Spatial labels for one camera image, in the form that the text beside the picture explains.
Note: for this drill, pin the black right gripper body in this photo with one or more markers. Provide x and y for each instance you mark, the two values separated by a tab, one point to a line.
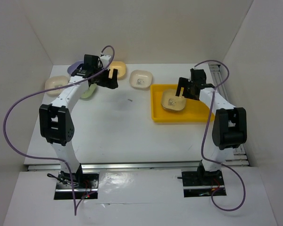
189	94

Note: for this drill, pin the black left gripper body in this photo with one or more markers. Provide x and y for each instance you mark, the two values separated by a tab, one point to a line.
98	69

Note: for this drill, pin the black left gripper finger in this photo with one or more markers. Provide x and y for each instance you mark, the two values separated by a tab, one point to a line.
113	84
101	79

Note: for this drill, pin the yellow panda plate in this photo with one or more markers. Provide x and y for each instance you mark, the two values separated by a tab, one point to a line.
121	69
171	102

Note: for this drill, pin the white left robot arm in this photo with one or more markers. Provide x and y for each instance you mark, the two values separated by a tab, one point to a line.
56	124

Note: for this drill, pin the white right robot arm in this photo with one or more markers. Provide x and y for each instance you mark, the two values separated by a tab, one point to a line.
207	167

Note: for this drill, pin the yellow plastic bin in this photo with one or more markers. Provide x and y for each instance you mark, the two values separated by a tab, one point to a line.
194	111

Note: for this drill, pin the green panda plate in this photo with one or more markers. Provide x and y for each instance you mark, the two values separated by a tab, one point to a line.
89	92

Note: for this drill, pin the cream panda plate centre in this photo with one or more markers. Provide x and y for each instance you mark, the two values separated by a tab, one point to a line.
140	79

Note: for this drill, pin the cream panda plate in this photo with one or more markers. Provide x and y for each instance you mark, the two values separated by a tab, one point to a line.
140	79
55	82

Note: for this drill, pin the cream panda plate left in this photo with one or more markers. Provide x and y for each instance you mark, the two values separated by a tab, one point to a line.
55	82

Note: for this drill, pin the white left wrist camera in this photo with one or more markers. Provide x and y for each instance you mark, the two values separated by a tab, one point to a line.
105	60

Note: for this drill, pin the aluminium table edge rail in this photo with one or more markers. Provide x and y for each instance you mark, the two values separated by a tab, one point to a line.
122	166

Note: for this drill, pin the aluminium side rail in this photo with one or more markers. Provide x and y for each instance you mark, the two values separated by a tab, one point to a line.
226	77

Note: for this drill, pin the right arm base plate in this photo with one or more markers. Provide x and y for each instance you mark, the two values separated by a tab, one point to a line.
195	185

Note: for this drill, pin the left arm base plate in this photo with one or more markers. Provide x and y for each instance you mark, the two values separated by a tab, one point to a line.
87	188

